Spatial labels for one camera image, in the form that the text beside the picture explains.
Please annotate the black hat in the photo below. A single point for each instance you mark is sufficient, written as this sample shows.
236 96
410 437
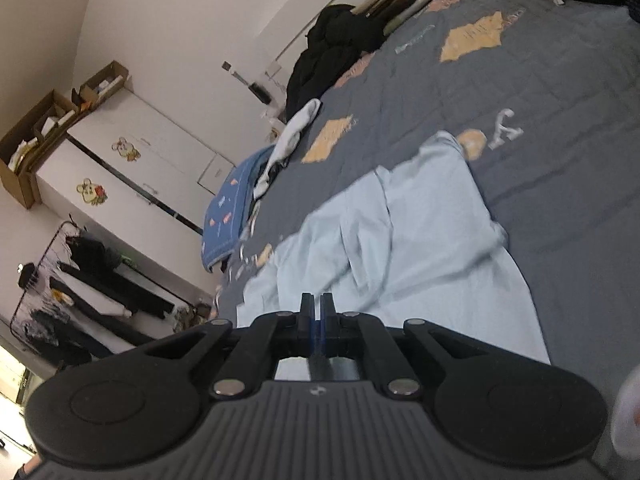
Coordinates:
27 275

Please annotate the white wall socket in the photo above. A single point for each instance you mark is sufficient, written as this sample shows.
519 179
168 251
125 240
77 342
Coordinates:
275 71

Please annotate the white bed headboard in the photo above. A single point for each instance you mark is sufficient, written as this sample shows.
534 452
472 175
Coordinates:
310 15

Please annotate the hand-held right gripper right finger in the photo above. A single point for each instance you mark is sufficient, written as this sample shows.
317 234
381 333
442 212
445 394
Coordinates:
328 315

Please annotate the black clothes rack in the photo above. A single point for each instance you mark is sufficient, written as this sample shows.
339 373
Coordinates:
37 260

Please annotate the row of shoes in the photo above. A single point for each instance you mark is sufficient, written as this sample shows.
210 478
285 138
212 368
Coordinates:
192 317

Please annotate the grey printed bed quilt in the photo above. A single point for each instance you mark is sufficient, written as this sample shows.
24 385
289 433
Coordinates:
550 110

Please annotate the large open cardboard box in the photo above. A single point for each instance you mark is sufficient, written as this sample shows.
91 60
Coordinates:
20 180

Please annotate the black hairbrush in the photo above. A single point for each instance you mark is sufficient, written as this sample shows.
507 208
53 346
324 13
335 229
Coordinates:
257 91

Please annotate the white sweatshirt with black trim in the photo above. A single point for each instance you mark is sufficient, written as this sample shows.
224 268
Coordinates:
295 130

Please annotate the light blue hooded jacket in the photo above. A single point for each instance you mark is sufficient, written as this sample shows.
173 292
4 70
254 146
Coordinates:
400 260

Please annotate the black puffer jacket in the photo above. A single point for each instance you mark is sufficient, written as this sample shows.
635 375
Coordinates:
335 50

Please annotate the blue patterned pillow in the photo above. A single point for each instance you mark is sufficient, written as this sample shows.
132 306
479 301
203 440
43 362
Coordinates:
227 210

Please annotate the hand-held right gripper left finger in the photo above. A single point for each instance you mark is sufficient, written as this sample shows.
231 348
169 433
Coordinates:
306 315

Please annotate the cartoon mouse sticker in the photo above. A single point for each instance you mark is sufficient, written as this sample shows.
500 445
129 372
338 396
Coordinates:
92 192
125 150

